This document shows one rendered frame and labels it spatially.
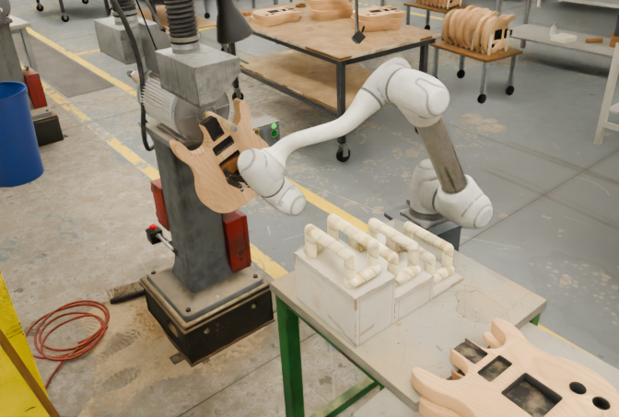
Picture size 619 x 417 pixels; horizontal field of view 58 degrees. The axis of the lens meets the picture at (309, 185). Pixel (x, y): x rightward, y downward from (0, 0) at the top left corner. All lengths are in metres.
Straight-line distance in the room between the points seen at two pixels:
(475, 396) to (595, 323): 1.91
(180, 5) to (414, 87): 0.83
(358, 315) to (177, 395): 1.46
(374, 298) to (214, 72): 0.92
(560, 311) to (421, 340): 1.75
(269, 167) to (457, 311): 0.73
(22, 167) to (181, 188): 2.56
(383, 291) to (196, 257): 1.38
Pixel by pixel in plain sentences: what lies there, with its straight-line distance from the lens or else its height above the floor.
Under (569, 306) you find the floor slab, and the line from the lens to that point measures 3.35.
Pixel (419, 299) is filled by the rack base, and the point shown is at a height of 0.96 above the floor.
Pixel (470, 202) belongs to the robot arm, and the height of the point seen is 0.93.
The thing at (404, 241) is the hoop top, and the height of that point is 1.13.
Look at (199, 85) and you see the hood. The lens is 1.91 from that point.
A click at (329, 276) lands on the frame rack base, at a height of 1.10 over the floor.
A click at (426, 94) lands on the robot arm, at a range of 1.86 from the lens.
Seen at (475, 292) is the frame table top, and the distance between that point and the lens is 1.80.
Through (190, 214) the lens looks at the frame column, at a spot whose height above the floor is 0.72.
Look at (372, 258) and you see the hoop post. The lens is 1.50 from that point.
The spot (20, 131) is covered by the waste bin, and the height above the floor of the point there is 0.43.
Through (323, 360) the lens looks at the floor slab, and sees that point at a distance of 2.84.
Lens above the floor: 2.06
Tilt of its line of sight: 29 degrees down
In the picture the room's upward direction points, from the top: 3 degrees counter-clockwise
